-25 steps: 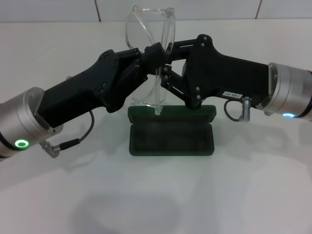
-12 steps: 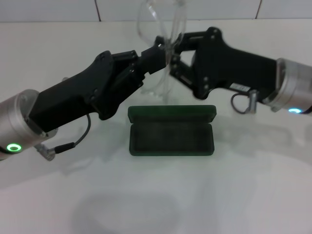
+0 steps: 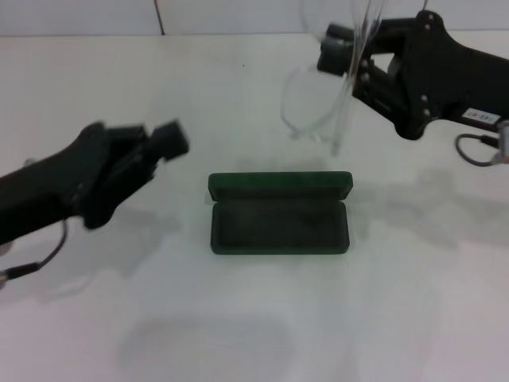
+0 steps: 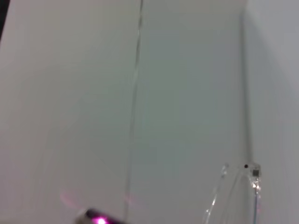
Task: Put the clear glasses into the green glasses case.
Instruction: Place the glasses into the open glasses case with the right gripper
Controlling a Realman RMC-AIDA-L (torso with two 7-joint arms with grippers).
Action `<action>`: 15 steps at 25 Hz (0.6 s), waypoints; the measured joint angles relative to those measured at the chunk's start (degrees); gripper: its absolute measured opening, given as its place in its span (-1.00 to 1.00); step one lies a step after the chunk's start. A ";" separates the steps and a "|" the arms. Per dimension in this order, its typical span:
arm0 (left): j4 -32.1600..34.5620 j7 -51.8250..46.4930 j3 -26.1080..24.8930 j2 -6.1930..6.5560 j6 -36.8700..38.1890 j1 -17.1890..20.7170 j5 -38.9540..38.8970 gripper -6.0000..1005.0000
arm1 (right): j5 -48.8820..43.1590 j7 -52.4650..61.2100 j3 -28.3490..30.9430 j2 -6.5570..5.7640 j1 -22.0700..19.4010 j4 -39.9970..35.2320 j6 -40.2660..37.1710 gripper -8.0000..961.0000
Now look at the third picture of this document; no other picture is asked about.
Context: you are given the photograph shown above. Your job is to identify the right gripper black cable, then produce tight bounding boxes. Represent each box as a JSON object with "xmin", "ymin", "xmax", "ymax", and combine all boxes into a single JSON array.
[{"xmin": 455, "ymin": 134, "xmax": 502, "ymax": 166}]

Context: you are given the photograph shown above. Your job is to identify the green glasses case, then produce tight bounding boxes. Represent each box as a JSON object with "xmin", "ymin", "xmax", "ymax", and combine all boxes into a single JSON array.
[{"xmin": 207, "ymin": 170, "xmax": 354, "ymax": 255}]

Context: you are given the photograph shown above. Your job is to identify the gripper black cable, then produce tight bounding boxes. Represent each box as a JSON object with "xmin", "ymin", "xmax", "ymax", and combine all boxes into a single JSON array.
[
  {"xmin": 0, "ymin": 220, "xmax": 68, "ymax": 286},
  {"xmin": 455, "ymin": 134, "xmax": 502, "ymax": 166}
]

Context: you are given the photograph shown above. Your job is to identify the clear plastic glasses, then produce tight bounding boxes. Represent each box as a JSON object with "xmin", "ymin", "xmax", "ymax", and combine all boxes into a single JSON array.
[{"xmin": 280, "ymin": 0, "xmax": 385, "ymax": 158}]

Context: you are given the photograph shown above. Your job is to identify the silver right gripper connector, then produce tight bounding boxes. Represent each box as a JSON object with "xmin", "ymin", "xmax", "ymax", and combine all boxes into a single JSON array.
[{"xmin": 492, "ymin": 119, "xmax": 509, "ymax": 164}]

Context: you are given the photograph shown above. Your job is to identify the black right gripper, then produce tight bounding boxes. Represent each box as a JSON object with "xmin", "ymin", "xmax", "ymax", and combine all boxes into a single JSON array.
[{"xmin": 317, "ymin": 10, "xmax": 509, "ymax": 140}]

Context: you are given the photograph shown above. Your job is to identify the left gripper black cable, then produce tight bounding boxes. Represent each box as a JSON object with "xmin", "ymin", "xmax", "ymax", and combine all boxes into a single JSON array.
[{"xmin": 0, "ymin": 220, "xmax": 68, "ymax": 286}]

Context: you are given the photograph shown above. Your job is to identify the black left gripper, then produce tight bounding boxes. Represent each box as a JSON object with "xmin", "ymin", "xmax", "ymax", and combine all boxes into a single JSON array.
[{"xmin": 0, "ymin": 121, "xmax": 190, "ymax": 248}]

